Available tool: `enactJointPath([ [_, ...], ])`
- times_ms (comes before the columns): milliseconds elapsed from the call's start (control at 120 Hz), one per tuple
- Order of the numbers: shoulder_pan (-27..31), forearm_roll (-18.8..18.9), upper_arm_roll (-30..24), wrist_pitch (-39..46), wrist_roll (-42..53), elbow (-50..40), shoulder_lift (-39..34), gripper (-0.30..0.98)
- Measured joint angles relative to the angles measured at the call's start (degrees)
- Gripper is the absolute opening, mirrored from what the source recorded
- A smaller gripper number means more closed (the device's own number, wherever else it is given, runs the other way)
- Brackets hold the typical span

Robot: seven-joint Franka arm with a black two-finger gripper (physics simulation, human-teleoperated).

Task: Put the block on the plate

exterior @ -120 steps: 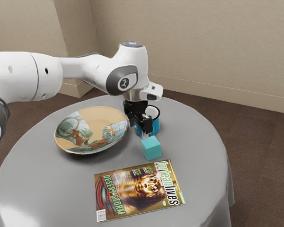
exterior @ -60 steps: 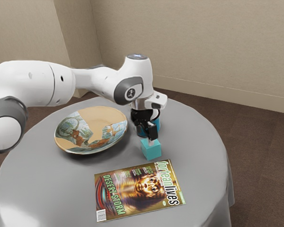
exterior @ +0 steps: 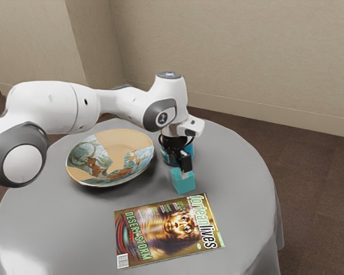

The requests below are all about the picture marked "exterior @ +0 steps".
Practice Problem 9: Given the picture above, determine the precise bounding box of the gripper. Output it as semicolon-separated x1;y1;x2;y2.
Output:
158;133;193;180

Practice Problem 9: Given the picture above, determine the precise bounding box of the blue round cup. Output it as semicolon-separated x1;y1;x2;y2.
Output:
159;141;196;167

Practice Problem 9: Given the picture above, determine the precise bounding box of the teal cube block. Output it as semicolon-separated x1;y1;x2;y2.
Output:
169;167;197;196

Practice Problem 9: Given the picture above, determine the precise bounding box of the painted ceramic plate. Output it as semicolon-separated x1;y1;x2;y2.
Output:
65;128;155;188

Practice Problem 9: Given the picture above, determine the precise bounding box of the magazine with golden face cover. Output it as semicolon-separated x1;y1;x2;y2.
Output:
114;192;226;270

